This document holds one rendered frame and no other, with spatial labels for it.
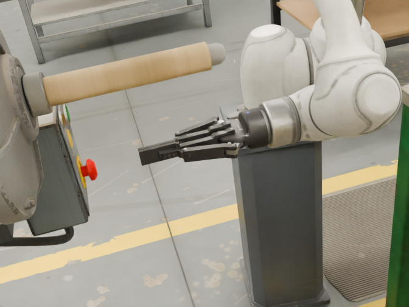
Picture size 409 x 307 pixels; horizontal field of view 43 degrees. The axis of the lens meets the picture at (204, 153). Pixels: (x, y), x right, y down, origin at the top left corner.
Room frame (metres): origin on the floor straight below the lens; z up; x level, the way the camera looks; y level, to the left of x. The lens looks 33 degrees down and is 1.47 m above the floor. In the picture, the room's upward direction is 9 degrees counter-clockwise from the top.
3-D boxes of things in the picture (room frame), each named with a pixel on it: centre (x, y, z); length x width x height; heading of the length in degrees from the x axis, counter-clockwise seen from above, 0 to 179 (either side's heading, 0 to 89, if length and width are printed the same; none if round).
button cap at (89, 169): (0.78, 0.22, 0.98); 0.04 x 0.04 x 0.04; 10
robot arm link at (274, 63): (1.35, -0.22, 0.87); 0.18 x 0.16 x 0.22; 88
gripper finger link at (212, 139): (0.81, -0.01, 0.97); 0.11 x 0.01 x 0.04; 101
